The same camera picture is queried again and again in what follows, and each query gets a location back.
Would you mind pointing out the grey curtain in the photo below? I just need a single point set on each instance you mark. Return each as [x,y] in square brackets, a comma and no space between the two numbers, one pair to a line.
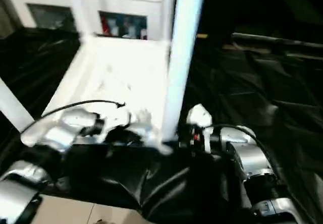
[6,9]

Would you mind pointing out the white plastic table top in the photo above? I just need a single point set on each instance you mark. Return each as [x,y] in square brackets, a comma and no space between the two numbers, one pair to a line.
[113,70]

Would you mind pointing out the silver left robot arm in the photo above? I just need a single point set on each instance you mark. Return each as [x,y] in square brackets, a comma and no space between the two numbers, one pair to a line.
[60,130]

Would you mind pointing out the black work mat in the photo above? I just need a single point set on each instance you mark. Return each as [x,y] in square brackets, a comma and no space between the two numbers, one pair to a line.
[252,82]

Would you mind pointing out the gold piano label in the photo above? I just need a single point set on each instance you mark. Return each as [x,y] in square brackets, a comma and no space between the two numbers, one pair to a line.
[202,35]

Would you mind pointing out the black robot foot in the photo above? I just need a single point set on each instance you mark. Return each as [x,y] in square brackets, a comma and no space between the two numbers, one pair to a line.
[100,221]

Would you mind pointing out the black piano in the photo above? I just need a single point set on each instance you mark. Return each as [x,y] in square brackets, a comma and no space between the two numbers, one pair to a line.
[272,4]

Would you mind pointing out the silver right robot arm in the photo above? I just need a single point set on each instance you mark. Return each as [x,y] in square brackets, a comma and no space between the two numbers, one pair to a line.
[252,158]

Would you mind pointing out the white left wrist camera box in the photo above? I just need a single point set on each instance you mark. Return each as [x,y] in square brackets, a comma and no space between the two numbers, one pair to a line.
[116,119]

